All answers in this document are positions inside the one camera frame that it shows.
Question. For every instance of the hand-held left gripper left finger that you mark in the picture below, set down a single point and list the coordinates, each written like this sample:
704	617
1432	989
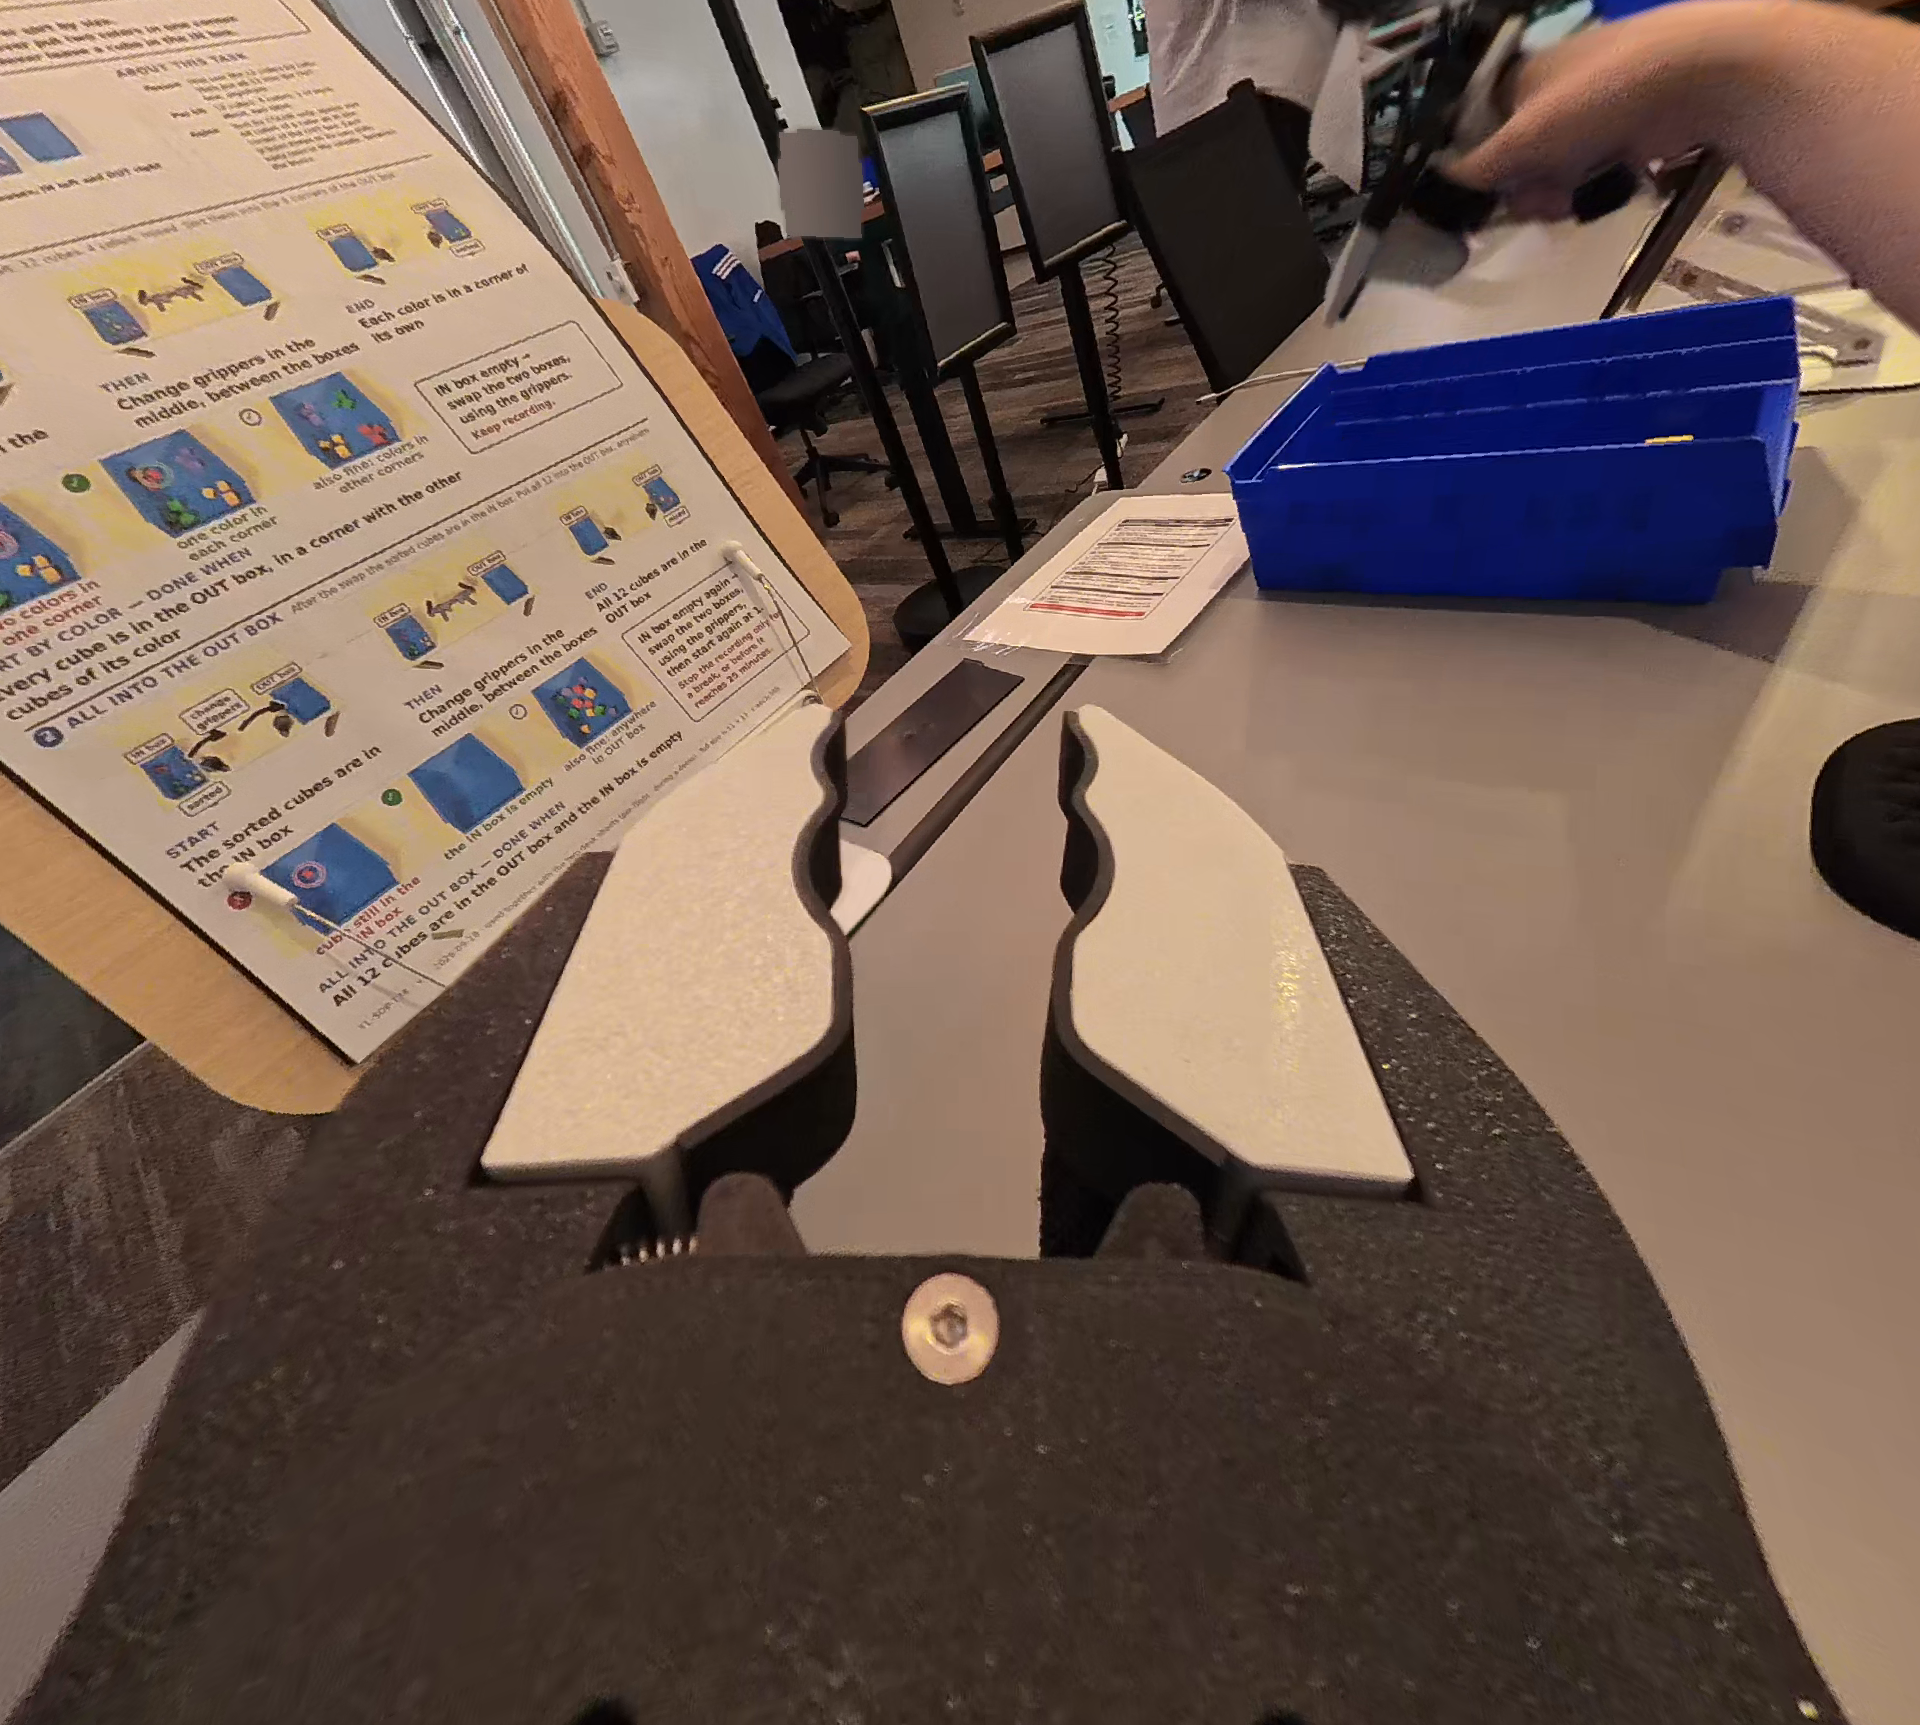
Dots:
676	976

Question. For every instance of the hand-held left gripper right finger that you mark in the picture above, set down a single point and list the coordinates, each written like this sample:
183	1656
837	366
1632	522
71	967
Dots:
1231	989

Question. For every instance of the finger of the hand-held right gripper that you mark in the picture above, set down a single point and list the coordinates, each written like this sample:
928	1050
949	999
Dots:
1410	254
1339	102

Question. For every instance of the person's right forearm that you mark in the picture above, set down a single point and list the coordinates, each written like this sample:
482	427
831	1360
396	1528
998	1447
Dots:
1831	135

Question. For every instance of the black display on stand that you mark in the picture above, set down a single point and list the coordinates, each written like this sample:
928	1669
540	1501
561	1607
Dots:
1050	135
938	223

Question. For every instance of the black desk inlay plate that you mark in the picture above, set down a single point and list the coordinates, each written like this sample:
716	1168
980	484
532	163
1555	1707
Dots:
922	735

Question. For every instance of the paper in plastic sleeve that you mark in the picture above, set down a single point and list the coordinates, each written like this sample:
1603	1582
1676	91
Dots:
1108	570

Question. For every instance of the wooden display board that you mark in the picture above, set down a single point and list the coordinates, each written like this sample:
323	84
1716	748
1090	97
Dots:
720	434

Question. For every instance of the printed instruction sheet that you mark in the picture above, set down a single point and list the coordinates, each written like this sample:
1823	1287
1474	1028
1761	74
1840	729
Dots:
376	479

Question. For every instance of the blue jacket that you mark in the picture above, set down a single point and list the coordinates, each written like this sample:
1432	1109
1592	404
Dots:
744	299

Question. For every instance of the wooden column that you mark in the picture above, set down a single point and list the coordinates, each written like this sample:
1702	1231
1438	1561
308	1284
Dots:
509	31

